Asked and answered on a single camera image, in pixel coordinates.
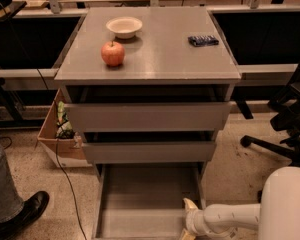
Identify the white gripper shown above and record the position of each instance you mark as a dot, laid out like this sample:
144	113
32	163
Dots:
194	219

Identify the grey bottom drawer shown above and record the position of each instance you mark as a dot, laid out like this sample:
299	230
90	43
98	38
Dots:
145	201

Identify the grey drawer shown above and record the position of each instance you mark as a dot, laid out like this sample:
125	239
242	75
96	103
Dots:
145	201
147	117
149	152

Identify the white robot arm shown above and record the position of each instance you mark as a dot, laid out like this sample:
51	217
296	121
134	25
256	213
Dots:
275	217

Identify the grey middle drawer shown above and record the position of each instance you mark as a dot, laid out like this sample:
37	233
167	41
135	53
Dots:
149	152

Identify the grey drawer cabinet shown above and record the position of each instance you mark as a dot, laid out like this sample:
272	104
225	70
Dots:
160	66

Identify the grey top drawer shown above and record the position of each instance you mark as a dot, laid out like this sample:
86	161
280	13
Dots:
147	117

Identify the cardboard box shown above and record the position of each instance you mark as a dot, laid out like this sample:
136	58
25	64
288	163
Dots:
63	152

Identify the black office chair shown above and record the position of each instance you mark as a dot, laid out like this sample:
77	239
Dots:
287	103

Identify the green chip bag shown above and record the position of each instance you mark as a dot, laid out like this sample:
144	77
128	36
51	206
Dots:
64	127

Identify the black leather shoe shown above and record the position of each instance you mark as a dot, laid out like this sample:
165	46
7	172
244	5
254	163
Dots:
32	210

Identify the person's leg in jeans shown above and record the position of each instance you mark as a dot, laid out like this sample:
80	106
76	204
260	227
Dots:
11	203

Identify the red apple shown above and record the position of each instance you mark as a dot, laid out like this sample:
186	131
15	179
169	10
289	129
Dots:
112	53

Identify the white bowl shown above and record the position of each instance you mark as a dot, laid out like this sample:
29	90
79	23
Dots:
124	27

